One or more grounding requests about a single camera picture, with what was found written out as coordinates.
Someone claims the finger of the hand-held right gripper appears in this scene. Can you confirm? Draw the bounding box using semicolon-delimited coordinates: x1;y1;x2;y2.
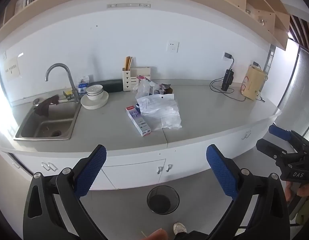
268;124;309;146
256;139;296;166

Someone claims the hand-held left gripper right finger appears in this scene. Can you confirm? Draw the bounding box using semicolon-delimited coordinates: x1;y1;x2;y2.
206;144;290;240

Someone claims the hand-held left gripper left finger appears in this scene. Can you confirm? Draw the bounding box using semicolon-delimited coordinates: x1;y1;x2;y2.
23;144;107;240

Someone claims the black mesh wastebasket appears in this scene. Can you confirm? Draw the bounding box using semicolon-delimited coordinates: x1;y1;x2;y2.
147;185;180;215

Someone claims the toothpaste box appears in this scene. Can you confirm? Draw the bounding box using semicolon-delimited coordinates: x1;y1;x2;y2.
126;105;151;137

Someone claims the white plastic bag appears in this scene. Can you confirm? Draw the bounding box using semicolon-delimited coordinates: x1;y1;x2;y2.
137;94;182;130

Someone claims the clear plastic bag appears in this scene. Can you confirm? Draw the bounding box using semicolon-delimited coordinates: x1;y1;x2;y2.
133;79;152;100

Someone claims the person's right hand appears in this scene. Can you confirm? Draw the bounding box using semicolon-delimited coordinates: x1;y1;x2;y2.
285;181;309;205

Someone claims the person's left hand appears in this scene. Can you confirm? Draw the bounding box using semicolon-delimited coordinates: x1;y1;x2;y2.
146;228;168;240

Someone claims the white base cabinet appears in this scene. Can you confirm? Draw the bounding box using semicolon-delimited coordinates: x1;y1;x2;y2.
0;114;282;191

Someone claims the beige printed bag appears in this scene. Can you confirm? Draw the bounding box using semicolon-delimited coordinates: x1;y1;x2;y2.
240;64;268;101

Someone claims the steel sink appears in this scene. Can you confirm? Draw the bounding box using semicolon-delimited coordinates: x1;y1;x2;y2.
14;94;82;141

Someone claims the white round plate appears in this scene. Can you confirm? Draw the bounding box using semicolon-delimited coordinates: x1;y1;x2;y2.
80;91;109;110

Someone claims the dark trouser leg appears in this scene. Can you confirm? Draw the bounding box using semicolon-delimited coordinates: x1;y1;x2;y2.
174;231;210;240

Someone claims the white shoe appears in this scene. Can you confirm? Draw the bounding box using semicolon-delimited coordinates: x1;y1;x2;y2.
173;222;187;235

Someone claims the white ceramic bowl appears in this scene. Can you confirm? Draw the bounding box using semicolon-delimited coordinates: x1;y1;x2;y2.
86;84;104;96
87;92;104;101

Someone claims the dark brown cloth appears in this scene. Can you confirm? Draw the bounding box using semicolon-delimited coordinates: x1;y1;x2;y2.
34;95;60;117

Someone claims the white blue powder bag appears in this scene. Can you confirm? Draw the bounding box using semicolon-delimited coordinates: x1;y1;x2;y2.
78;76;90;95

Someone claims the black rolled mat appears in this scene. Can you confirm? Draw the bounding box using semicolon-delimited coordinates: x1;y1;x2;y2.
89;79;123;92

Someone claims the steel faucet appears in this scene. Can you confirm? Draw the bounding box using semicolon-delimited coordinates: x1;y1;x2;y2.
45;63;80;103

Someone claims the white utensil holder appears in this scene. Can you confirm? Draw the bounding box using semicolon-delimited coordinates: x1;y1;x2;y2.
122;66;152;92

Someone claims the colourful snack wrapper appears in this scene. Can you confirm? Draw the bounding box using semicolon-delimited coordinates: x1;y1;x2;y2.
152;82;170;95

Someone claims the black charging device with cable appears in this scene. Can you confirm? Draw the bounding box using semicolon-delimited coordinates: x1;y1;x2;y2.
210;57;246;102

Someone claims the paper wall notice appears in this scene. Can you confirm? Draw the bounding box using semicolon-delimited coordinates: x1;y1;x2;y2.
4;57;21;82

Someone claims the grey wall rail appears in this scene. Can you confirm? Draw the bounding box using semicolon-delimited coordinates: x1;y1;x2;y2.
107;3;151;9

